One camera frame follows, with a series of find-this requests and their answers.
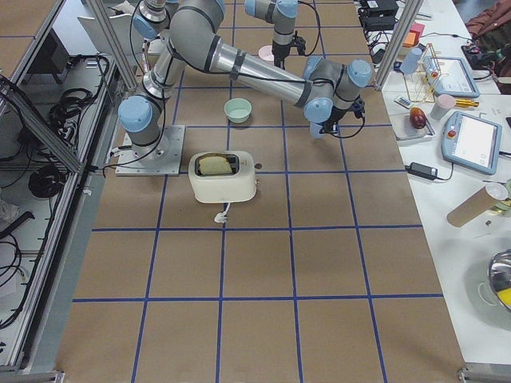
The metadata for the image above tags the cardboard tube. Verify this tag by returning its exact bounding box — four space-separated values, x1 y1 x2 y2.
446 182 508 227

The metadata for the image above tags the cream toaster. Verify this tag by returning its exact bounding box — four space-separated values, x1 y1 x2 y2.
188 151 256 203

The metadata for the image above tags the teach pendant tablet far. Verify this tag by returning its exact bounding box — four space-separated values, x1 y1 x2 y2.
422 56 480 99

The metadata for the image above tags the steel mixing bowl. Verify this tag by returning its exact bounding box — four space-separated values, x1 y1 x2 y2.
477 249 510 311

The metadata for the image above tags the pale blue bottle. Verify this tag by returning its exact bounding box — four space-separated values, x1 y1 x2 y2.
400 47 422 75

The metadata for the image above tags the teach pendant tablet near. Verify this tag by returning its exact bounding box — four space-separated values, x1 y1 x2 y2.
441 112 502 175

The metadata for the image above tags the blue cup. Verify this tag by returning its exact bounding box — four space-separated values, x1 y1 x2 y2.
309 122 324 139

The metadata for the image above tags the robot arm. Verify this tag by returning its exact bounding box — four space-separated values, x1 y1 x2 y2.
132 0 309 69
118 0 373 167

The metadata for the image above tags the gold wire rack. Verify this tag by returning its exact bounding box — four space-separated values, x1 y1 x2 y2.
404 43 442 104

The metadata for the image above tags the red apple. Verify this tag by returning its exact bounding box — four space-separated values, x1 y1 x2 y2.
409 107 427 129

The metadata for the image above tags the black power adapter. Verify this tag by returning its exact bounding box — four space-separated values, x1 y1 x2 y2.
405 162 438 180

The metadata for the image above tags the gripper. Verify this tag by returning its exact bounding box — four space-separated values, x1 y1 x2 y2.
272 34 306 60
321 101 366 135

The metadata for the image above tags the green bowl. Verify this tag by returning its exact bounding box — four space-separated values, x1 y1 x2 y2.
224 97 252 124

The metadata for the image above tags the teach pendant tablet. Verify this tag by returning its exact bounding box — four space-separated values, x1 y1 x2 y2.
422 56 480 99
441 112 502 175

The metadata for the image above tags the pink bowl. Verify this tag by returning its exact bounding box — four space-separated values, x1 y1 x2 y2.
258 45 274 62

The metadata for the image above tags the toast slice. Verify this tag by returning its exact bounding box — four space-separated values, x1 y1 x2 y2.
198 156 232 176

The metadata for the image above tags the pink cup on desk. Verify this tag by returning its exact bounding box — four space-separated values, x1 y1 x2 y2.
430 94 456 120

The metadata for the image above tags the aluminium frame post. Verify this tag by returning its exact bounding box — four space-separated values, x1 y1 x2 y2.
374 1 422 91

